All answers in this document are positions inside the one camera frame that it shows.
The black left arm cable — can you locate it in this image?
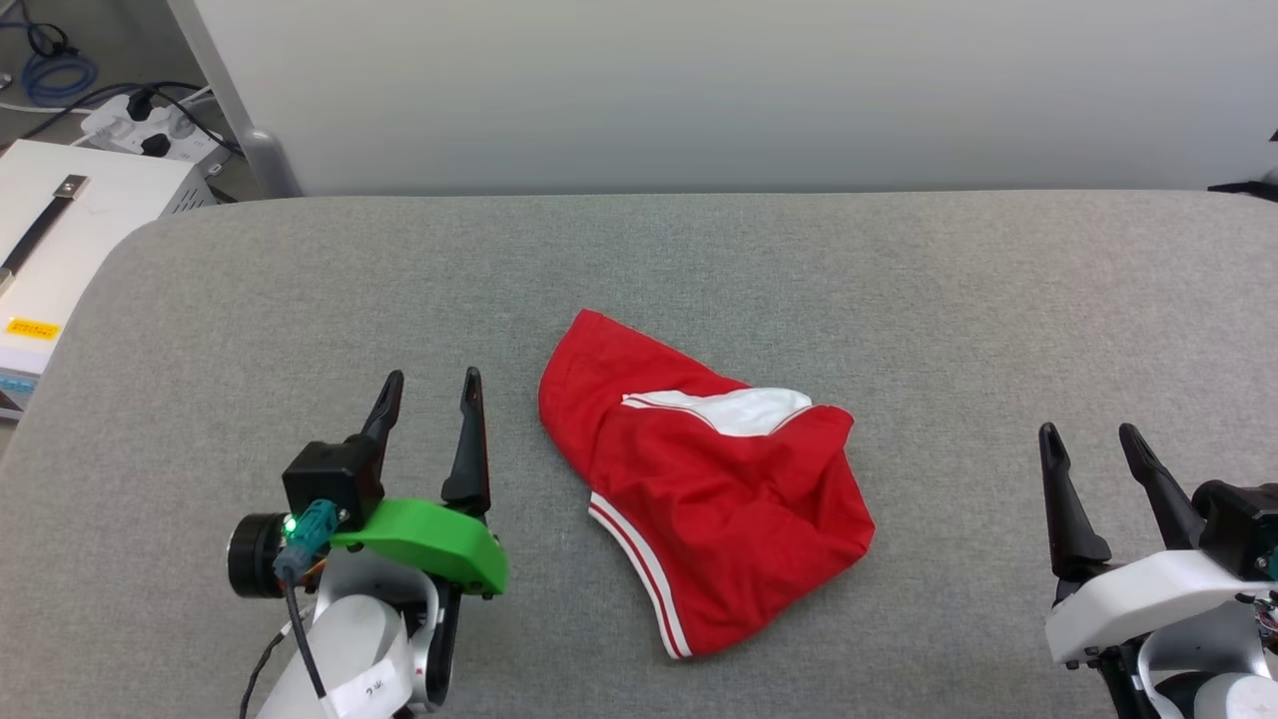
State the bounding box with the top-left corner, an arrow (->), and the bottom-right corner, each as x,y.
240,499 -> 342,719

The blue coiled cable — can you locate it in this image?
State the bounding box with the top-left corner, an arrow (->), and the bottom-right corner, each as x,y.
0,18 -> 102,109

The grey metal desk leg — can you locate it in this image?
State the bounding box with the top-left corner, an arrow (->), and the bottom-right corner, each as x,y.
165,0 -> 304,199

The black cylinder on left gripper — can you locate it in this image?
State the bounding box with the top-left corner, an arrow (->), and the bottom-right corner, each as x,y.
227,512 -> 293,600

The white power strip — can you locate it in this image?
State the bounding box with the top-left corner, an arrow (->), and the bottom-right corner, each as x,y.
78,90 -> 226,166

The black strap handle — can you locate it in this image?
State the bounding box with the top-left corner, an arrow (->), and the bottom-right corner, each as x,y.
0,175 -> 91,286

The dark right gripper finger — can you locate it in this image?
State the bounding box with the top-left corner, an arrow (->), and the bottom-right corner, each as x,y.
1038,422 -> 1113,581
1118,423 -> 1207,551

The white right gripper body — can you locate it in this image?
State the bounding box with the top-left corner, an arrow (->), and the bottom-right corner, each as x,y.
1043,547 -> 1261,668

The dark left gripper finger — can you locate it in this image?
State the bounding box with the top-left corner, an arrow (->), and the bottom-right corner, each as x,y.
344,369 -> 405,492
440,366 -> 493,518

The black power cable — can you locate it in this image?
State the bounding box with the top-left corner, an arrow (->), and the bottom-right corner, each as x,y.
0,80 -> 246,161

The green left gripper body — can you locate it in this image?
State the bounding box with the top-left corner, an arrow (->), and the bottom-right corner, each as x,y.
329,497 -> 510,600

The black object beside sofa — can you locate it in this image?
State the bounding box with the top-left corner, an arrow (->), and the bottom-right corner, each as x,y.
1206,130 -> 1278,204

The white equipment box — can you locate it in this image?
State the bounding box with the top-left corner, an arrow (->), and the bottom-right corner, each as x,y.
0,140 -> 219,420

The red Bulls basketball jersey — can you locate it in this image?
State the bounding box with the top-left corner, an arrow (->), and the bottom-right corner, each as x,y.
537,309 -> 878,662

